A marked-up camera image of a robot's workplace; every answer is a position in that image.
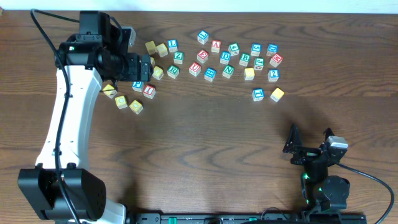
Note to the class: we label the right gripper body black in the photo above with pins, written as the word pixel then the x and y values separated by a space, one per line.
pixel 306 153

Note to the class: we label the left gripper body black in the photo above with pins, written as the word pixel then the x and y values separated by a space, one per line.
pixel 129 71

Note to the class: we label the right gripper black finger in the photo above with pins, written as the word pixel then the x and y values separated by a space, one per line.
pixel 293 141
pixel 328 132

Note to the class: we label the red A block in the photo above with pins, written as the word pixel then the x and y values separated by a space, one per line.
pixel 215 46

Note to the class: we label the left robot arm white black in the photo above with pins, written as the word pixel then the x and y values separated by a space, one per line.
pixel 60 186

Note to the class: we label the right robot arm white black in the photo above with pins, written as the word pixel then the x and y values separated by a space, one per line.
pixel 323 191

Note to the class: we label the yellow S block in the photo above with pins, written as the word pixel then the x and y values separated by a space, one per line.
pixel 152 61

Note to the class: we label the blue P block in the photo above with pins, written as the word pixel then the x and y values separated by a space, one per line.
pixel 138 86

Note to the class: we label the yellow O block upper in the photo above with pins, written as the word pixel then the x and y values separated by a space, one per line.
pixel 158 73

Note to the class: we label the yellow o block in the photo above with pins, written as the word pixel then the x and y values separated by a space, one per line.
pixel 158 73
pixel 136 106

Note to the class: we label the yellow M block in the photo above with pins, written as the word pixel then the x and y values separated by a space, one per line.
pixel 151 47

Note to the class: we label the red I block lower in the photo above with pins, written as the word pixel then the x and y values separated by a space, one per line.
pixel 149 91

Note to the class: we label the yellow S block ladybug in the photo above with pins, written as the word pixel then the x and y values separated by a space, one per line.
pixel 162 50

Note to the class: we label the green R block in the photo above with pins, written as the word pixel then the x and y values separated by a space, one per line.
pixel 173 71

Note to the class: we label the yellow K block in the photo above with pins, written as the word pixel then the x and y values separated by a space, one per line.
pixel 109 91

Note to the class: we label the yellow C block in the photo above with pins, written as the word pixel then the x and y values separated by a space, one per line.
pixel 121 102

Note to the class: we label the yellow O block lower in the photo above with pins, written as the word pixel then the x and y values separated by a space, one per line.
pixel 136 106

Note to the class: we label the blue L block left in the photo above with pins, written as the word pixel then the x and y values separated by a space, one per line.
pixel 172 45

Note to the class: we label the blue l block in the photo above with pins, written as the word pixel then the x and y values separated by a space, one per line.
pixel 172 45
pixel 202 37

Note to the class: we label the green Z block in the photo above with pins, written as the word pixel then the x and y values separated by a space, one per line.
pixel 178 57

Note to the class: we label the yellow block far right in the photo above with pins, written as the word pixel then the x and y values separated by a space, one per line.
pixel 277 94

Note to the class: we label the red U block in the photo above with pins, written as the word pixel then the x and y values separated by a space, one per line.
pixel 195 69

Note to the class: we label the blue T block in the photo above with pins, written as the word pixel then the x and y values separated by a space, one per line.
pixel 258 94

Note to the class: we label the red E block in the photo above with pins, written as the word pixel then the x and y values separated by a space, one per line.
pixel 202 56

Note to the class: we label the blue 2 block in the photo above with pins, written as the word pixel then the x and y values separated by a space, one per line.
pixel 273 75

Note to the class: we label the blue L block top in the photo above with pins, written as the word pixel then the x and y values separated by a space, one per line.
pixel 202 37

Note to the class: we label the blue H block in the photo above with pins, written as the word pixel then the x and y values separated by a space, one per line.
pixel 210 74

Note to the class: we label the blue D block middle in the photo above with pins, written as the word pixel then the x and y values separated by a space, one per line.
pixel 225 57

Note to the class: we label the blue d block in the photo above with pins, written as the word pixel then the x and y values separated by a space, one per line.
pixel 272 50
pixel 225 57

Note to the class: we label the green N block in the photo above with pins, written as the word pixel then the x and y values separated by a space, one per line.
pixel 228 71

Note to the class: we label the blue D block right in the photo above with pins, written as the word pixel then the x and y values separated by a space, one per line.
pixel 272 50

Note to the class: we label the green 4 block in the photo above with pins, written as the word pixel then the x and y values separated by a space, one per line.
pixel 233 49

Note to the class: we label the green B block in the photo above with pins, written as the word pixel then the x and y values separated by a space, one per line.
pixel 244 59

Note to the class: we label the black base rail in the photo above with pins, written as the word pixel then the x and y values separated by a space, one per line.
pixel 271 215

